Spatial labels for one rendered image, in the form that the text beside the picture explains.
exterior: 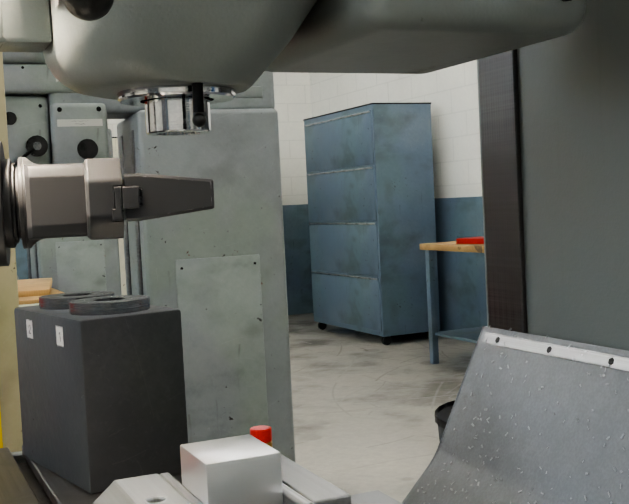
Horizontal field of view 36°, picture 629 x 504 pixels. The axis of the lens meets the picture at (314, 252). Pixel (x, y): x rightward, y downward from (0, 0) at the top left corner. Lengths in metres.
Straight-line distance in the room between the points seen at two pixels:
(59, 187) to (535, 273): 0.49
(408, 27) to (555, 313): 0.37
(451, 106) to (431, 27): 7.50
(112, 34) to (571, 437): 0.51
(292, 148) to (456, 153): 2.89
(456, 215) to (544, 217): 7.19
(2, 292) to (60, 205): 1.76
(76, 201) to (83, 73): 0.09
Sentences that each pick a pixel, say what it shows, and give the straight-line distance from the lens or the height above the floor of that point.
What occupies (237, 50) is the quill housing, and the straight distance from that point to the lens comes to 0.67.
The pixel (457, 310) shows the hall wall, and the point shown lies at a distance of 8.23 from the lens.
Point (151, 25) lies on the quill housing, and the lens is 0.64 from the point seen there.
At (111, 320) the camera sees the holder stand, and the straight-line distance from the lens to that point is 1.06.
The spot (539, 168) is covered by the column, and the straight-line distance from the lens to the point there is 0.95.
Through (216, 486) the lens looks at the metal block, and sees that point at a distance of 0.64.
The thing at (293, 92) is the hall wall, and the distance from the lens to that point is 10.63.
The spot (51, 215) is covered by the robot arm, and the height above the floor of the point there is 1.22.
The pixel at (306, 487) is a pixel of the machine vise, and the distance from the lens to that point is 0.66.
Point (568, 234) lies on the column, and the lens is 0.92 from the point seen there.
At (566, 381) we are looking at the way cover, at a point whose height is 1.05.
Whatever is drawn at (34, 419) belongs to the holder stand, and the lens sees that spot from 1.22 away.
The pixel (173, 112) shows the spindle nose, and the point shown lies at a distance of 0.70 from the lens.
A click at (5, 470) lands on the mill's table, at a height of 0.93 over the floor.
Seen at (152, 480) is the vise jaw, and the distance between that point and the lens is 0.70.
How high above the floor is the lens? 1.23
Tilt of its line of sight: 3 degrees down
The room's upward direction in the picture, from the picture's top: 3 degrees counter-clockwise
